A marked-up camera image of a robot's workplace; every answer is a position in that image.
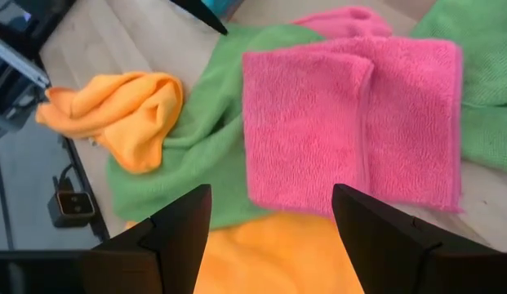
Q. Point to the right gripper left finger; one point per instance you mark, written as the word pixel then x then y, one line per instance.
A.
pixel 179 232

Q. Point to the black table-level camera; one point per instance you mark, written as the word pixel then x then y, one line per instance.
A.
pixel 73 208

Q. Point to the pink microfiber towel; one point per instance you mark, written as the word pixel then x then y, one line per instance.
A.
pixel 318 130
pixel 347 22

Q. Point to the grey metal bracket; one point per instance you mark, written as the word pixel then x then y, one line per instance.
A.
pixel 20 65

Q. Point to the green microfiber towel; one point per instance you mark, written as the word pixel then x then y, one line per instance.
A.
pixel 208 143
pixel 490 81

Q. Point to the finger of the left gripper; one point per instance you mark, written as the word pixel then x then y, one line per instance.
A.
pixel 200 12

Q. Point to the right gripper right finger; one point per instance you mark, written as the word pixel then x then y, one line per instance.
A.
pixel 371 232

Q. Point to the orange microfiber towel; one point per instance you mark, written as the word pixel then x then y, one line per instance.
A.
pixel 277 257
pixel 126 118

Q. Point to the black metal table frame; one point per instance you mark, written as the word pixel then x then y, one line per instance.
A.
pixel 90 196

